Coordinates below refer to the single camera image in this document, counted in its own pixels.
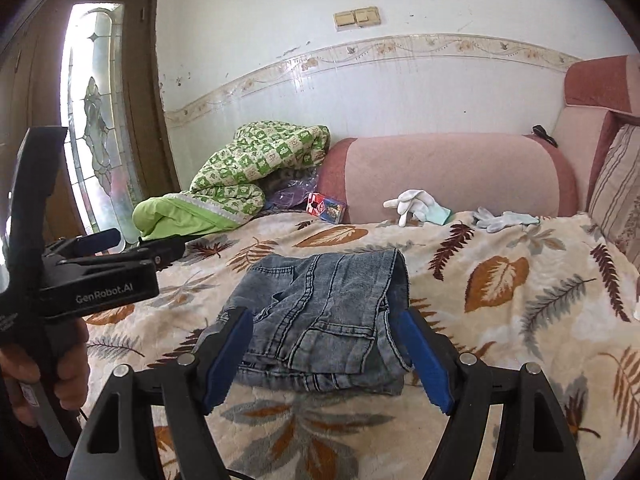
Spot small black object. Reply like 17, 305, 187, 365
531, 125, 558, 148

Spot purple plastic bag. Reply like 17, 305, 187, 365
265, 170, 321, 211

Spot green patterned quilt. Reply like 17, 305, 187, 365
132, 120, 331, 242

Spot flat white glove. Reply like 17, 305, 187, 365
472, 206, 541, 233

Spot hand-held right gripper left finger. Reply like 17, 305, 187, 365
70, 306, 255, 480

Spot striped floral cushion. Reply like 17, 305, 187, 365
587, 122, 640, 266

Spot small colourful box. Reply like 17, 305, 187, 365
306, 191, 347, 225

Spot white glove with teal cuff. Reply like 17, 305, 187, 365
383, 189, 453, 227

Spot person's left hand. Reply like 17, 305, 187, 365
0, 319, 92, 429

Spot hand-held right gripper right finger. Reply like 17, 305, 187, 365
397, 307, 586, 480

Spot stained glass door pane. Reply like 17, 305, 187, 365
62, 2, 146, 241

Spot pink sofa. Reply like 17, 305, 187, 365
317, 55, 640, 226

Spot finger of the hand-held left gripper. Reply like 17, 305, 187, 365
57, 237, 187, 272
45, 228, 122, 261

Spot grey denim pants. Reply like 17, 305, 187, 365
192, 247, 416, 395

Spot leaf print blanket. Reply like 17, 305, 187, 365
80, 207, 640, 480

